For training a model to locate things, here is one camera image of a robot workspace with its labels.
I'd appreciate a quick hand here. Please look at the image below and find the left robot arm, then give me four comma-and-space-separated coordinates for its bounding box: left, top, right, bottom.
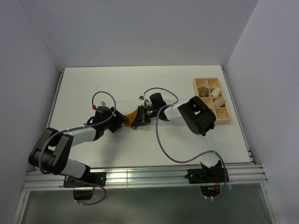
28, 106, 128, 186

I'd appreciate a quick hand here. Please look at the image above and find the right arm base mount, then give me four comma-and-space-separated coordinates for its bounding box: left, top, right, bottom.
184, 167, 229, 198

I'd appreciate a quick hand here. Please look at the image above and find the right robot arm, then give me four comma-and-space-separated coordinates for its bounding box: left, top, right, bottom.
127, 93, 225, 182

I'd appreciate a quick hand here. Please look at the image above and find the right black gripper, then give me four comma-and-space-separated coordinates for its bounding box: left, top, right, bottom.
132, 106, 159, 127

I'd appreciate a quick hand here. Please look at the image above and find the aluminium frame rail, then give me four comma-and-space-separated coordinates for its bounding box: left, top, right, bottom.
22, 164, 268, 191

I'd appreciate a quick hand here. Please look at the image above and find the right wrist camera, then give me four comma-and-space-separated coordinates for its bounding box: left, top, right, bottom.
138, 94, 147, 103

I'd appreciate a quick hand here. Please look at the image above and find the upper rolled cream sock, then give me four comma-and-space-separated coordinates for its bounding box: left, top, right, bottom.
210, 87, 221, 97

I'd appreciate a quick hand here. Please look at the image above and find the wooden compartment box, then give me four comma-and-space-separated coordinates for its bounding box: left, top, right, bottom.
192, 78, 231, 125

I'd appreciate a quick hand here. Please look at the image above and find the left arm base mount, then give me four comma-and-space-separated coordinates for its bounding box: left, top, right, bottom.
63, 172, 107, 201

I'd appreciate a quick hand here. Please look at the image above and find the mustard striped sock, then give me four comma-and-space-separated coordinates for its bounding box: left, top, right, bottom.
124, 109, 138, 129

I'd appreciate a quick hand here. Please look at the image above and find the lower rolled cream sock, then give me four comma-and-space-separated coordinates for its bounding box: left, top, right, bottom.
213, 98, 226, 108

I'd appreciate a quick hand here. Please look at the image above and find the brown sock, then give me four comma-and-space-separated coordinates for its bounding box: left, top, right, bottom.
198, 86, 209, 98

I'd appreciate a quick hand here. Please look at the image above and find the rolled cream sock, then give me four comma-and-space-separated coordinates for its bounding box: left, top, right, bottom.
213, 98, 226, 108
210, 87, 221, 97

